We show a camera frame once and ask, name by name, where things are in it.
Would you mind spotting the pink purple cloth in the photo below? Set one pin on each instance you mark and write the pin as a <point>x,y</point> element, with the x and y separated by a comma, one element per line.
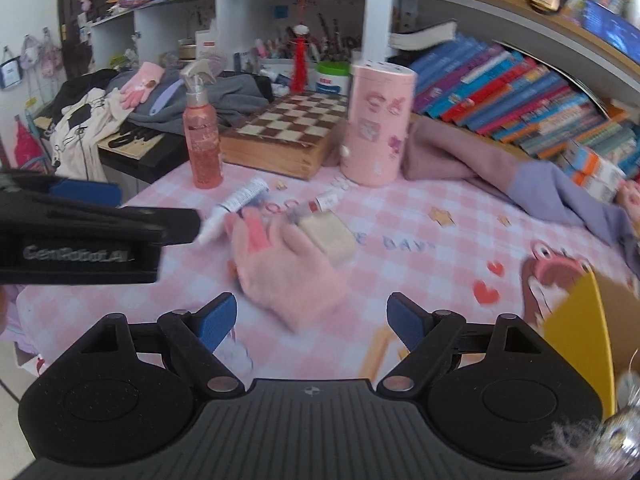
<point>436,151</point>

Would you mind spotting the pink knit glove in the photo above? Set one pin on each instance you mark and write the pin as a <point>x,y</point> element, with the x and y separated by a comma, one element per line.
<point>281,270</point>

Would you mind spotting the pink pig plush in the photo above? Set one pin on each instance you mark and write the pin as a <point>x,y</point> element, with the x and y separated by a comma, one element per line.
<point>628,197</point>

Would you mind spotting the pink cylinder humidifier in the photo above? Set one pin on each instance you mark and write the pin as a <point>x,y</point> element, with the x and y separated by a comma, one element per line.
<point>379,110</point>

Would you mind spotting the wooden chess box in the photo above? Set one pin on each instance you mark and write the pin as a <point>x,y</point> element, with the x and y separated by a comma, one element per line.
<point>291,136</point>

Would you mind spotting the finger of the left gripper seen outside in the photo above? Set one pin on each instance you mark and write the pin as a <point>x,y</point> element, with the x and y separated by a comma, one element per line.
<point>181,225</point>

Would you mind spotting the small red white box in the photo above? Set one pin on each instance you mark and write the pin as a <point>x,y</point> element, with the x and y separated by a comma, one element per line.
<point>324,202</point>

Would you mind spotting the green lid cream jar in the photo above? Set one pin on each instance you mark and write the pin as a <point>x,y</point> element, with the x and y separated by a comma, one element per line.
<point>333,78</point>

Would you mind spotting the white spray tube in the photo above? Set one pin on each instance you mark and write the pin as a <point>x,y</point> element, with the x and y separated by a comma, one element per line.
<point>249,193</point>

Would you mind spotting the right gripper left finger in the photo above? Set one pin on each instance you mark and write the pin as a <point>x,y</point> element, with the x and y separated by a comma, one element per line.
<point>192,339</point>

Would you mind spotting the row of books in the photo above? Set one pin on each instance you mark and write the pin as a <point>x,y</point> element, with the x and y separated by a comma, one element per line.
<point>506,95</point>

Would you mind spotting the red tassel ornament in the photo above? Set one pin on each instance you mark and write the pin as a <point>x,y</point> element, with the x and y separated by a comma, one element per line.
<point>300,72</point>

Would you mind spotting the beige eraser block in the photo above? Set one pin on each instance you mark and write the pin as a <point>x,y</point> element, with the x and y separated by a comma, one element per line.
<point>331,235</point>

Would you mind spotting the pink spray bottle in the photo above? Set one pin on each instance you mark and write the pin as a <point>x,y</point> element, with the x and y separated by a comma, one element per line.
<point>200,128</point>

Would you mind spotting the cream tote bag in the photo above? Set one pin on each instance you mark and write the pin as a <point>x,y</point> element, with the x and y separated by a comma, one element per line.
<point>74,140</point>

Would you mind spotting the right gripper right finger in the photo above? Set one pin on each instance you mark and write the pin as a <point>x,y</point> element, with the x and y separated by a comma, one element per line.
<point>430,338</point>

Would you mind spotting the grey clothing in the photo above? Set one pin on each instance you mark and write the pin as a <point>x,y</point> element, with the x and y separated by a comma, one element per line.
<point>232,98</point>

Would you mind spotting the yellow cardboard box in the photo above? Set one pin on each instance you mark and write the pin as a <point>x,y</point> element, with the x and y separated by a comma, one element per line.
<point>596,329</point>

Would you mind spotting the orange white carton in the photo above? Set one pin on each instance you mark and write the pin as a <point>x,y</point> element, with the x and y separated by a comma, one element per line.
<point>600,178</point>

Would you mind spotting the blue tablet screen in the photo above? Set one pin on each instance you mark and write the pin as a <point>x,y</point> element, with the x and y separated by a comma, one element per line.
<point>611,28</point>

